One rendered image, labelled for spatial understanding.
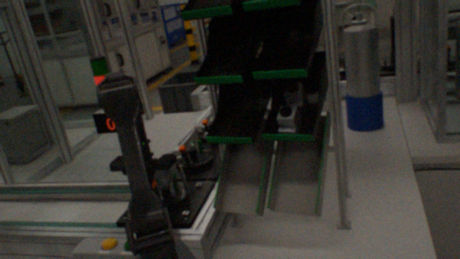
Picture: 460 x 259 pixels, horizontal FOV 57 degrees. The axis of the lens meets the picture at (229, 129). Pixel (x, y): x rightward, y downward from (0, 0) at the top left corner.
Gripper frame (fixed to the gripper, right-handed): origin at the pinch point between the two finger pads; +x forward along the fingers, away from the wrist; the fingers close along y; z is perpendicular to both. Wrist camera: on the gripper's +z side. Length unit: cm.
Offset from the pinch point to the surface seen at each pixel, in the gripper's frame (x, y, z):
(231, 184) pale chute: 4.8, 23.0, -4.6
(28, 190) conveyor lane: 14, -65, -20
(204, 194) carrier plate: 12.2, 11.0, -11.8
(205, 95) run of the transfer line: 13, -27, -125
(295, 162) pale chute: 0.4, 41.3, -8.6
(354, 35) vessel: -19, 58, -82
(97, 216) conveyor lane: 17.5, -26.7, -7.0
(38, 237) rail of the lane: 14.2, -36.0, 9.5
